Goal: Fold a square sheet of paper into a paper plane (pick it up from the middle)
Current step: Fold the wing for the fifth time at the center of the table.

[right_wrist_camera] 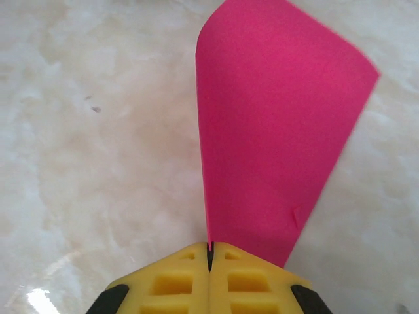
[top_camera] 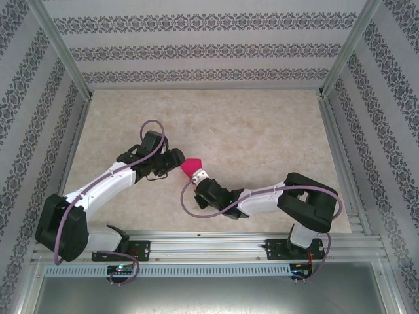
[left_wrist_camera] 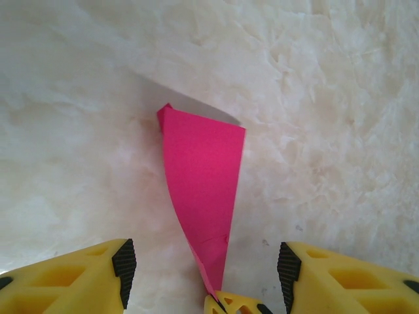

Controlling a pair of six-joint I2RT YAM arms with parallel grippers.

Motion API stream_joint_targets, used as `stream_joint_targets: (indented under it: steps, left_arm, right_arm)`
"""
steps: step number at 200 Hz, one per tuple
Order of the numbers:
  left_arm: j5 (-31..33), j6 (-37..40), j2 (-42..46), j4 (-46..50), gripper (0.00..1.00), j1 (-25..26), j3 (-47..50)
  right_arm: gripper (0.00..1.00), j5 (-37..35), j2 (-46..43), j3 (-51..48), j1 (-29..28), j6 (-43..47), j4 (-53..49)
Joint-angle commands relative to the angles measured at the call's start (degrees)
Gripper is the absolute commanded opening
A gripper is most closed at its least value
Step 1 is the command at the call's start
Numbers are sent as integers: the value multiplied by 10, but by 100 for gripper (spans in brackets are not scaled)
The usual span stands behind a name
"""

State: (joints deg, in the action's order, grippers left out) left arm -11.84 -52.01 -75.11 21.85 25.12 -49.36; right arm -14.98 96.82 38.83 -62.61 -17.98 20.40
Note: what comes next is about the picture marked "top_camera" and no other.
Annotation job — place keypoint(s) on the pink paper sheet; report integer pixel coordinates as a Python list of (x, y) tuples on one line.
[(191, 167)]

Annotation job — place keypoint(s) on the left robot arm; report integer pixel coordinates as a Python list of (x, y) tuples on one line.
[(108, 183)]

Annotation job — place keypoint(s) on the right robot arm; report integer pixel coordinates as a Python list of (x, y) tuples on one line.
[(324, 212)]

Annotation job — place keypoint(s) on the grey metal panel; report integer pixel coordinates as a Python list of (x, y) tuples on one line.
[(209, 294)]

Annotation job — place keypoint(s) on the wide aluminium mounting rail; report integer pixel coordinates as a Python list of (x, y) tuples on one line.
[(209, 247)]

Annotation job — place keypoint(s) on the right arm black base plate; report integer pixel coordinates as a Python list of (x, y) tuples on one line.
[(275, 250)]

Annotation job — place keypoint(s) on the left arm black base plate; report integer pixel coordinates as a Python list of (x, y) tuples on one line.
[(140, 250)]

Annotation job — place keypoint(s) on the aluminium side rail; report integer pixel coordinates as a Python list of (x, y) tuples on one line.
[(68, 167), (343, 170)]

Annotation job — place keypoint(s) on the aluminium frame post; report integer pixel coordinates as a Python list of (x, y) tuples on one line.
[(62, 49), (352, 45)]

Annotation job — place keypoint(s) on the aluminium frame bar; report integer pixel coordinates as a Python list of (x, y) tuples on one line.
[(394, 288), (26, 288)]

